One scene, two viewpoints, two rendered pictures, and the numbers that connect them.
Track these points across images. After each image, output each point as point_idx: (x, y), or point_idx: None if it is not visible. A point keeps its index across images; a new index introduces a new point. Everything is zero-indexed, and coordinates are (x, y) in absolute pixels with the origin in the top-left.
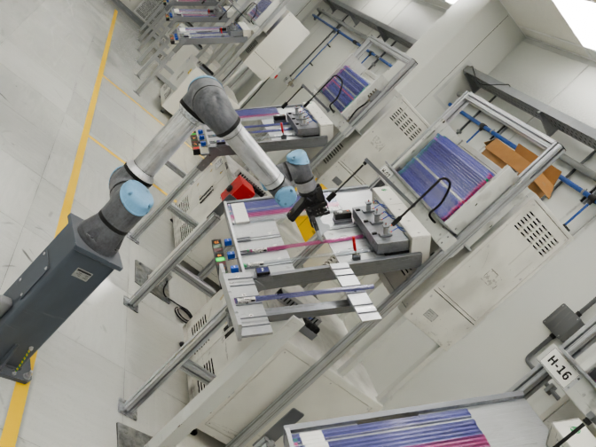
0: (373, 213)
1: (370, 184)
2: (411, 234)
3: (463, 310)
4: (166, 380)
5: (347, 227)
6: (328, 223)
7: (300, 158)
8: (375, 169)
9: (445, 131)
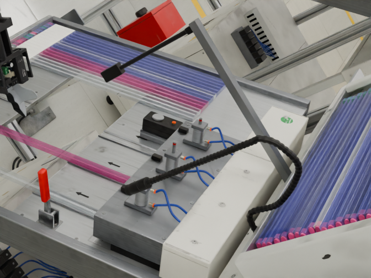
0: (168, 149)
1: (324, 106)
2: (174, 237)
3: None
4: None
5: (146, 153)
6: (133, 128)
7: None
8: (209, 55)
9: None
